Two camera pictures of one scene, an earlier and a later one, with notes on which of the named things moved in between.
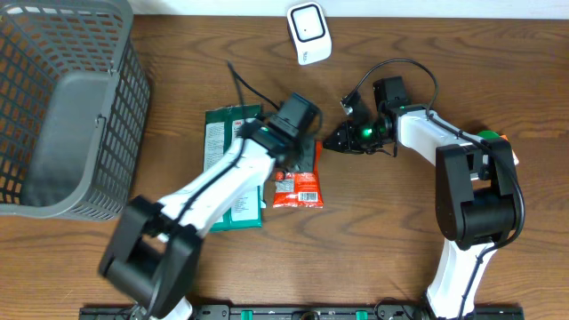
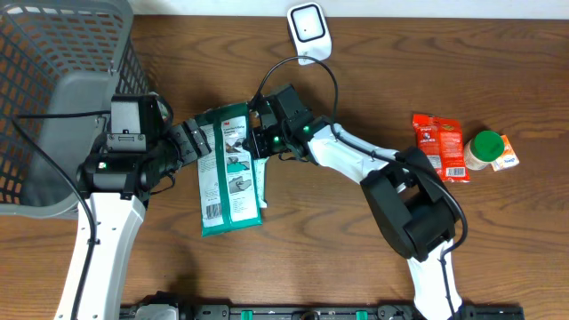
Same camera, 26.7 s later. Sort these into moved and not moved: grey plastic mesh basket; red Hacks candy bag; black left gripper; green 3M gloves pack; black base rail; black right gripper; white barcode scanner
Moved: black right gripper; red Hacks candy bag; black left gripper
Not moved: grey plastic mesh basket; white barcode scanner; black base rail; green 3M gloves pack
